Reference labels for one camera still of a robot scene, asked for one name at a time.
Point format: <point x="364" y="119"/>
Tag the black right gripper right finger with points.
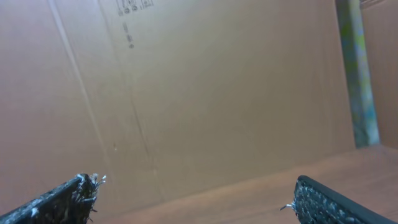
<point x="315" y="203"/>

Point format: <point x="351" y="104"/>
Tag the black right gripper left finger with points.
<point x="69" y="203"/>

